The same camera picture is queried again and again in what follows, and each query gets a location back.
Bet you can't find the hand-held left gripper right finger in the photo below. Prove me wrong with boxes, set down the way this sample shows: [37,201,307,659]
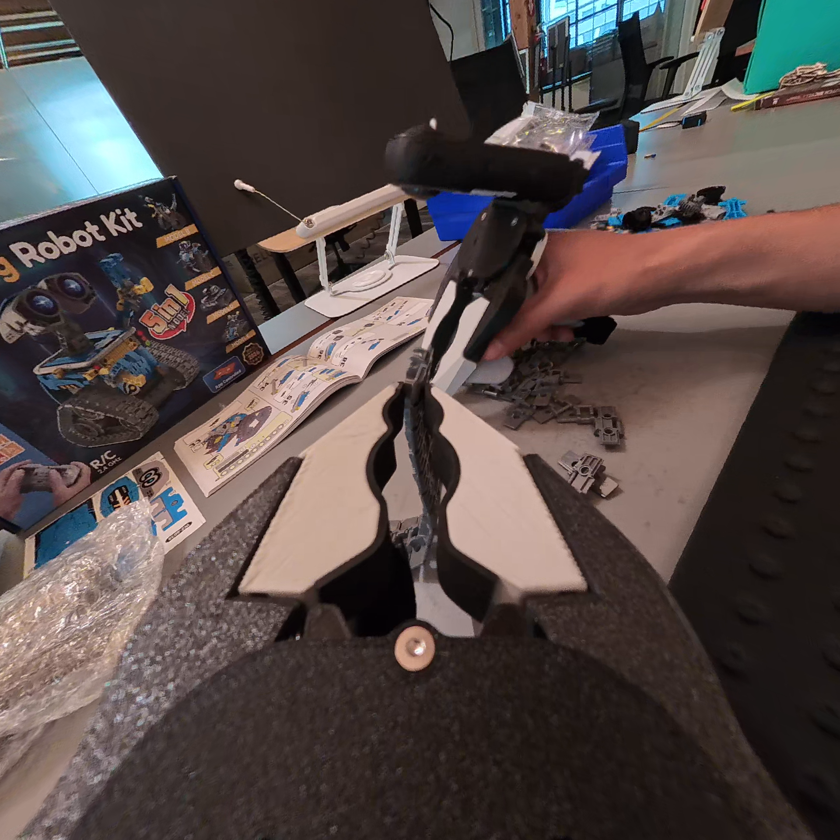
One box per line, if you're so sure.
[425,386,588,621]

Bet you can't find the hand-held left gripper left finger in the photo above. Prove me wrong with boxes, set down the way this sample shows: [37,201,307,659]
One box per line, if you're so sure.
[238,382,404,599]

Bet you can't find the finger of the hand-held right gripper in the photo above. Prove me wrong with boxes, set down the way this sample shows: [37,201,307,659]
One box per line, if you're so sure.
[432,294,516,396]
[419,287,463,368]

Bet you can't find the pile of grey track links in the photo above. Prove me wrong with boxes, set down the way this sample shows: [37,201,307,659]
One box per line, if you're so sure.
[468,340,626,497]

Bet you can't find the grey track link chain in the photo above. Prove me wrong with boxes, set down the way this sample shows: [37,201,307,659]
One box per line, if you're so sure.
[402,351,455,573]

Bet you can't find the person's right forearm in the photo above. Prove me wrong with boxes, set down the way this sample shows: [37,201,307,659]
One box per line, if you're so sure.
[600,203,840,317]

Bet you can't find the grey desk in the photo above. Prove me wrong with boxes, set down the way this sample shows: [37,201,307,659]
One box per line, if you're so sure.
[0,92,840,840]

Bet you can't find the person's right hand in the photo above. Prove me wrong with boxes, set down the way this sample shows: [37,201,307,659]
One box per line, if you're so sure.
[486,228,614,363]

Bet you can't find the clear plastic bags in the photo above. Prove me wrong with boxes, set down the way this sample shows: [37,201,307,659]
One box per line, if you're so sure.
[484,100,602,160]

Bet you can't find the white book stand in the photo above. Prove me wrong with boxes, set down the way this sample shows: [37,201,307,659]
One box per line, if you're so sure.
[233,177,442,320]

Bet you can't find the blue storage bin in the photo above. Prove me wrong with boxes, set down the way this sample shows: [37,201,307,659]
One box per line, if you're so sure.
[427,123,629,242]

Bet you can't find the instruction booklet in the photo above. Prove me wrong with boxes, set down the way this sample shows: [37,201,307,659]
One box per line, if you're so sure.
[174,295,438,500]

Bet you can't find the black office chair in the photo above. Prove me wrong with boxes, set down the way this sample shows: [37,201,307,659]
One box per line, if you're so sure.
[589,11,701,117]

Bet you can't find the pile of small coloured bricks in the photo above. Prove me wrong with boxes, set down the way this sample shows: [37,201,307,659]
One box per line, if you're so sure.
[589,185,750,235]

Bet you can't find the wooden board stand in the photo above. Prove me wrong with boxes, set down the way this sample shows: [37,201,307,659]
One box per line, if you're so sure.
[681,0,731,101]

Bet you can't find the black partition panel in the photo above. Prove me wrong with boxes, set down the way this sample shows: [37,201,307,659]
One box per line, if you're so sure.
[49,0,475,258]

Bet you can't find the blue sticker sheet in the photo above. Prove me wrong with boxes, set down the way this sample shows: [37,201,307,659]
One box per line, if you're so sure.
[23,451,209,580]

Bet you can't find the crumpled clear plastic bag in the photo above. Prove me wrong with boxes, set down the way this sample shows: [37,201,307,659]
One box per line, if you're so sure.
[0,500,166,777]

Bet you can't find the black perforated chair armrest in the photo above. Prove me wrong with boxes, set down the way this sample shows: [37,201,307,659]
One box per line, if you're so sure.
[668,310,840,840]

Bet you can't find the robot kit box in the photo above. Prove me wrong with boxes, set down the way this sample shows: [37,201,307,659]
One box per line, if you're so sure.
[0,175,274,534]

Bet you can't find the brown flat box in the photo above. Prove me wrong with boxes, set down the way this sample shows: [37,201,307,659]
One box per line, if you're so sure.
[752,79,840,112]

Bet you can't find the teal bin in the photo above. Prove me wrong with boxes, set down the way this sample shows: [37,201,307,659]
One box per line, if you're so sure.
[742,0,840,97]

